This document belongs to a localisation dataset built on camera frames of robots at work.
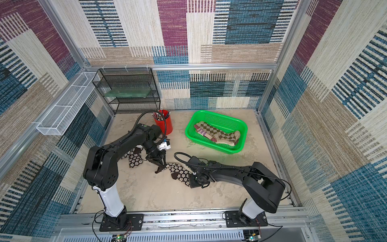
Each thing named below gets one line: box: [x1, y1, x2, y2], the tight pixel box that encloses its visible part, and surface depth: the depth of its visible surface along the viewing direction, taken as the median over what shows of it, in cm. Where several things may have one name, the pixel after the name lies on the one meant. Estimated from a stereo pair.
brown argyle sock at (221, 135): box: [196, 121, 241, 147], surface depth 102 cm
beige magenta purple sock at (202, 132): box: [194, 124, 218, 143], surface depth 106 cm
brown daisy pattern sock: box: [161, 163, 194, 188], surface depth 91 cm
